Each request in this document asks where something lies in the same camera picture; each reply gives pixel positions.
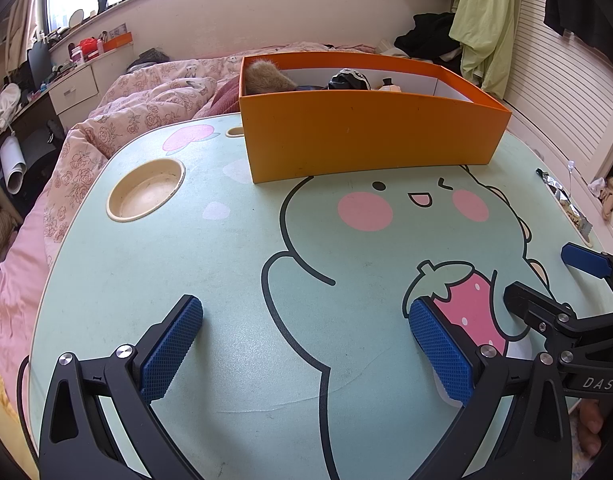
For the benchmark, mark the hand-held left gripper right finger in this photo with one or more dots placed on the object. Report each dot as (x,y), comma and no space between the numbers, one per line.
(441,355)

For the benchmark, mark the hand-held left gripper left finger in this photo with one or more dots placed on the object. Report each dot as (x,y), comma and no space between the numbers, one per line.
(171,350)

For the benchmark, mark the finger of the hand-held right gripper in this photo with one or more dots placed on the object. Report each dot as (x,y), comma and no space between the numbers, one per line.
(531,305)
(583,259)

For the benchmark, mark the orange cardboard box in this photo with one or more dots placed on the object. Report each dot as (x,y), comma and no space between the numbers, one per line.
(366,135)

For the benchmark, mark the beige furry pompom toy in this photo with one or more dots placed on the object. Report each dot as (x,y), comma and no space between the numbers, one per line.
(266,80)

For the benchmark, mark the green cartoon printed desktop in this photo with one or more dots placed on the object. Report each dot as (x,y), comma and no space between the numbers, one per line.
(211,270)

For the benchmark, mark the person's right hand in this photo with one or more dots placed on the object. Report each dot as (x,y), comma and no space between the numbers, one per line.
(592,425)

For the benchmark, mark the foil snack strip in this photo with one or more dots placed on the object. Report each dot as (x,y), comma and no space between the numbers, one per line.
(576,210)

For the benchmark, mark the silver foil wrapper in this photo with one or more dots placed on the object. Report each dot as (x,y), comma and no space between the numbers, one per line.
(545,175)

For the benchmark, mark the pink bed sheet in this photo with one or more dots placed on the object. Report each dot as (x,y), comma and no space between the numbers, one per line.
(11,310)

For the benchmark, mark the pink floral quilt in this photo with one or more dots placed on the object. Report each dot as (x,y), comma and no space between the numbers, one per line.
(136,110)

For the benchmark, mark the rolled white paper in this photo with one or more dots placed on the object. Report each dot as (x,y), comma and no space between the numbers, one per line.
(11,165)

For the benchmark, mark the dark pink pillow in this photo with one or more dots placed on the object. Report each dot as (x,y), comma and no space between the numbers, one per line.
(226,100)

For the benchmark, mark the light green hanging garment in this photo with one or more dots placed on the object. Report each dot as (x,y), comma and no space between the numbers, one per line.
(486,20)

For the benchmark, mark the small figure with black hat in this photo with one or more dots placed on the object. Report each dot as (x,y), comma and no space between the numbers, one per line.
(389,85)

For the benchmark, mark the pile of black clothes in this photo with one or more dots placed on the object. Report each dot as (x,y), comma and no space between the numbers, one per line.
(426,35)

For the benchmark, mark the white drawer cabinet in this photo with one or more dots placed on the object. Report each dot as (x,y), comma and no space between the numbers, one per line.
(74,90)

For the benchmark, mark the black frilly doll item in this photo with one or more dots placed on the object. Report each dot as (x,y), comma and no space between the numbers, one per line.
(349,80)

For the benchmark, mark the grey folded clothing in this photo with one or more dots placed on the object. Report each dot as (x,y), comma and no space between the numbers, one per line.
(149,60)

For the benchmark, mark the white clothing heap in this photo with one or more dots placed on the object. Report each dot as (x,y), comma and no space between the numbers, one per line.
(1,105)

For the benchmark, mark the red container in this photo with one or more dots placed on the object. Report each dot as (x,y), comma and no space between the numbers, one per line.
(89,50)

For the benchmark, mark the orange tray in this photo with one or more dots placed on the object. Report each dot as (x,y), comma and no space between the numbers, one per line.
(120,41)

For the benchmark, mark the black monitor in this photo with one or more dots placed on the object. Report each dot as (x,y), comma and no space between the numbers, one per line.
(39,65)

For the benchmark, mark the beige window curtain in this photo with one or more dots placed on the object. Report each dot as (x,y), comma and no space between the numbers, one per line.
(24,25)

